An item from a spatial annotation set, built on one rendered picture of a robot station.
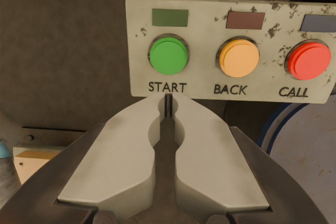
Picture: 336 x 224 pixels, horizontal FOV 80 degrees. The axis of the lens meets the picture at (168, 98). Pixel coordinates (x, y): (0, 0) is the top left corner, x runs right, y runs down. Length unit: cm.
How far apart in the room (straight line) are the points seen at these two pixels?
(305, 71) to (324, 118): 26
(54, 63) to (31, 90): 15
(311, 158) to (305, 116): 9
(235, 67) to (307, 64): 7
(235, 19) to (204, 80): 7
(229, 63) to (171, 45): 6
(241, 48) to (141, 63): 11
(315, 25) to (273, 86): 7
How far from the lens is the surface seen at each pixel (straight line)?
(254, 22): 23
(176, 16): 22
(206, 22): 22
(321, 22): 26
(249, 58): 23
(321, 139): 52
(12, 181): 69
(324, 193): 58
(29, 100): 102
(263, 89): 26
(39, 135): 101
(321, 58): 26
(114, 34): 86
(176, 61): 22
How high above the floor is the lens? 83
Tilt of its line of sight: 81 degrees down
